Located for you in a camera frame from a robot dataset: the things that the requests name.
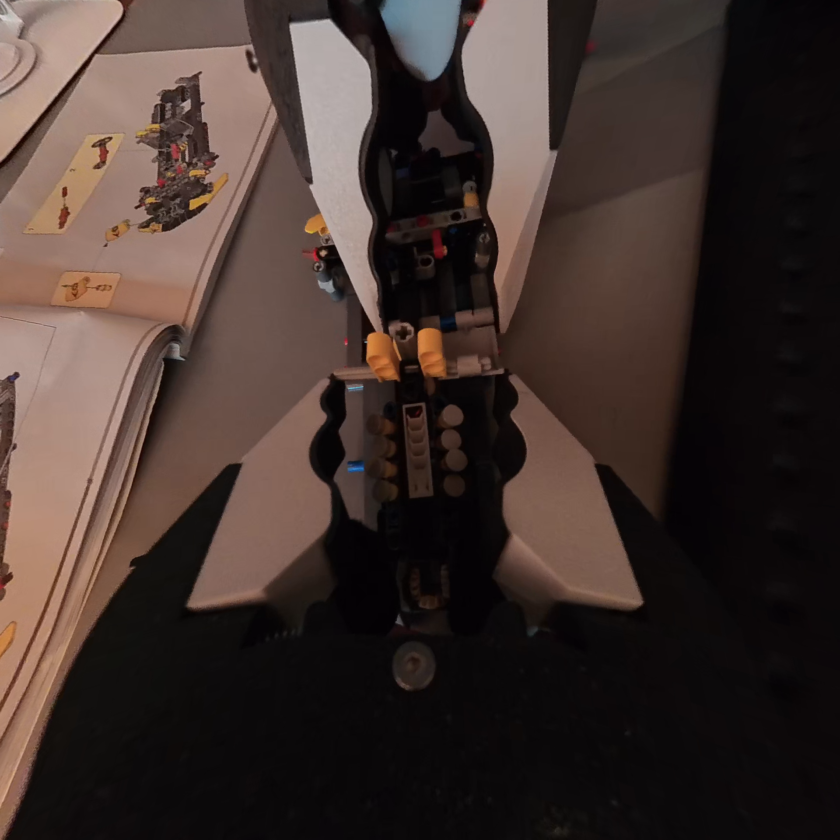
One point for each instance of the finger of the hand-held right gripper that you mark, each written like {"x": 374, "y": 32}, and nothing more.
{"x": 334, "y": 131}
{"x": 522, "y": 98}

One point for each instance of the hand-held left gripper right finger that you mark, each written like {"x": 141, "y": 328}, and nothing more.
{"x": 571, "y": 525}

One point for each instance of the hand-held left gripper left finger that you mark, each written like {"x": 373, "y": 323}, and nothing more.
{"x": 269, "y": 518}

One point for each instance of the black yellow lego vehicle model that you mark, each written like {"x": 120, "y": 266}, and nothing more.
{"x": 417, "y": 446}

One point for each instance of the open lego instruction booklet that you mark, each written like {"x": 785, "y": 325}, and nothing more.
{"x": 98, "y": 426}

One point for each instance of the white stand base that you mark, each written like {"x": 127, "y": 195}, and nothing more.
{"x": 72, "y": 39}

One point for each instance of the black perforated pad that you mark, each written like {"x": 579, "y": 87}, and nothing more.
{"x": 774, "y": 394}

